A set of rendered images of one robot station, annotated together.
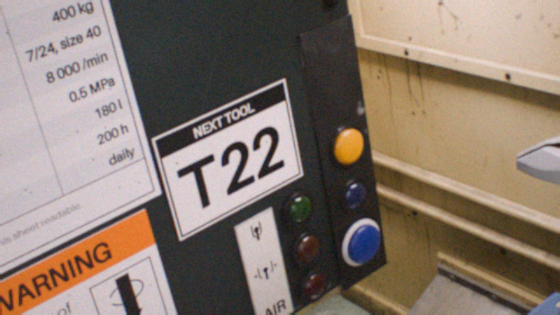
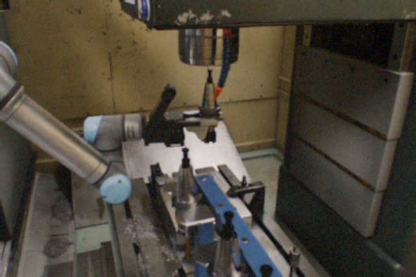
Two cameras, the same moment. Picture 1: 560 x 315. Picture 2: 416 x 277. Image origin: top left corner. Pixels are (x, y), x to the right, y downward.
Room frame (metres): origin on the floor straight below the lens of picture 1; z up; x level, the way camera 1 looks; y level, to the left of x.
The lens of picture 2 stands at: (0.74, -0.61, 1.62)
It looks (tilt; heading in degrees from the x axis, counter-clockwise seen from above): 24 degrees down; 104
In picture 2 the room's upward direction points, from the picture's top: straight up
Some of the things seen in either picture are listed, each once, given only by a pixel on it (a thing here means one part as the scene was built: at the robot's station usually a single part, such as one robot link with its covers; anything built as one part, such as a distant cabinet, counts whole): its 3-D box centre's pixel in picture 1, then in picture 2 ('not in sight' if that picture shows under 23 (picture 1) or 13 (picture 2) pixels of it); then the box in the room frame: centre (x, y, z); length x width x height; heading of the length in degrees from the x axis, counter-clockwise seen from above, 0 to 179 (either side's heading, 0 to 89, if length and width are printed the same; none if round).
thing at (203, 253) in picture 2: not in sight; (214, 253); (0.64, -0.16, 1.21); 0.07 x 0.05 x 0.01; 33
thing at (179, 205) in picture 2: not in sight; (186, 200); (0.55, -0.02, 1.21); 0.06 x 0.06 x 0.03
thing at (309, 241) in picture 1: (307, 248); not in sight; (0.47, 0.00, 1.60); 0.02 x 0.01 x 0.02; 123
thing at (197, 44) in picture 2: not in sight; (208, 37); (0.51, 0.32, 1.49); 0.16 x 0.16 x 0.12
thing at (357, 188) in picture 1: (354, 196); not in sight; (0.50, -0.04, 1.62); 0.02 x 0.01 x 0.02; 123
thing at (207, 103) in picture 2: not in sight; (209, 94); (0.51, 0.32, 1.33); 0.04 x 0.04 x 0.07
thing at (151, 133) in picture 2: not in sight; (164, 128); (0.39, 0.27, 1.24); 0.12 x 0.08 x 0.09; 22
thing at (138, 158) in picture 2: not in sight; (163, 171); (0.14, 0.87, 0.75); 0.89 x 0.67 x 0.26; 33
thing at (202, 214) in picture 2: not in sight; (194, 216); (0.58, -0.07, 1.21); 0.07 x 0.05 x 0.01; 33
